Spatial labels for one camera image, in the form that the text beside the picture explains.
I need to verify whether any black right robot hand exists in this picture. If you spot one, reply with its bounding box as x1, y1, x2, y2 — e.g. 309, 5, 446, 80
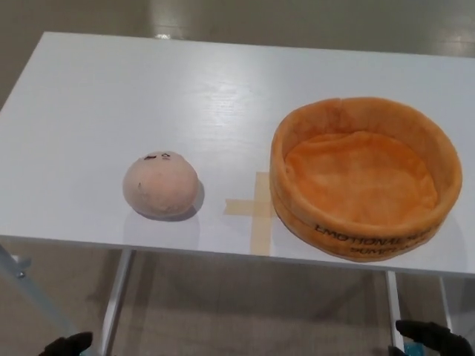
387, 319, 474, 356

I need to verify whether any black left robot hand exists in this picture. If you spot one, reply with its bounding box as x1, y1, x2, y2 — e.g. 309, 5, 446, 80
43, 331, 94, 356

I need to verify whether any pink round plush toy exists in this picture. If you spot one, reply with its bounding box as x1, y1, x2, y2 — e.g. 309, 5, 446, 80
122, 149, 200, 223

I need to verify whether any orange plush round plate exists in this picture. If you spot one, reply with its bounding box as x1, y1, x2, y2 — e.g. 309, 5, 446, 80
269, 96, 464, 265

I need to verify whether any white table leg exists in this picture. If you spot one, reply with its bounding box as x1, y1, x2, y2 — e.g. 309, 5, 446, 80
439, 276, 456, 331
384, 270, 404, 337
99, 250, 135, 356

